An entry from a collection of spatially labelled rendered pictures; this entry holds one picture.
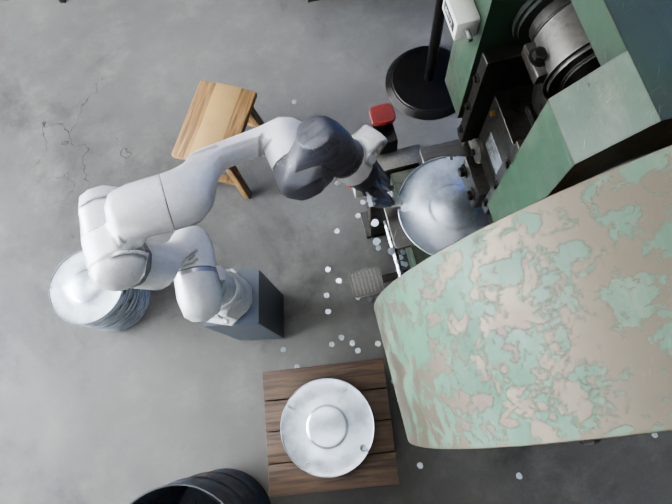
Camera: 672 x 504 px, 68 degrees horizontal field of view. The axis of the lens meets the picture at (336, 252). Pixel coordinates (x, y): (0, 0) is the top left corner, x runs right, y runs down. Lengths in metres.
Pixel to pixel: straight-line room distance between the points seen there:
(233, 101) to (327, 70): 0.59
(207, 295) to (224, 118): 0.94
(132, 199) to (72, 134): 1.78
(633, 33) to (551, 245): 0.36
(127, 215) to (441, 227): 0.75
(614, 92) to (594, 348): 0.37
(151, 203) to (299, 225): 1.27
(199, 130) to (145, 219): 1.13
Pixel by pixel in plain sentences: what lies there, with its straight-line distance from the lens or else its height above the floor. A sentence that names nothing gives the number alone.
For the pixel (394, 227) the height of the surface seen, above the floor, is 0.78.
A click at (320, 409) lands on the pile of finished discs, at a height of 0.39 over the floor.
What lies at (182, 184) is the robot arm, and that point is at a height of 1.20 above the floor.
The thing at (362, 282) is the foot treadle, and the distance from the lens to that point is 1.90.
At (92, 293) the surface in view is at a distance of 2.10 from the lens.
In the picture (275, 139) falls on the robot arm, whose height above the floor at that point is 1.13.
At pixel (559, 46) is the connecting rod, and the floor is 1.40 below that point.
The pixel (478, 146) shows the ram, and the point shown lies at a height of 1.02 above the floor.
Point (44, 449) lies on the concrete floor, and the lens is 2.41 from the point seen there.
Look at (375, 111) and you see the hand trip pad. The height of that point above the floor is 0.76.
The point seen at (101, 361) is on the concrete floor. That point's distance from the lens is 2.31.
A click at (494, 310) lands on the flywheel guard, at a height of 1.59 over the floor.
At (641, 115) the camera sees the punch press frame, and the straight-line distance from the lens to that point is 0.68.
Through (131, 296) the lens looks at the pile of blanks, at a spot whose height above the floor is 0.16.
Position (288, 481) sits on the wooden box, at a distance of 1.71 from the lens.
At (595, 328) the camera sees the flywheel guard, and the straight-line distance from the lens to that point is 0.41.
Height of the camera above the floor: 2.02
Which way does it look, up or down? 74 degrees down
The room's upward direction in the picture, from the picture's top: 16 degrees counter-clockwise
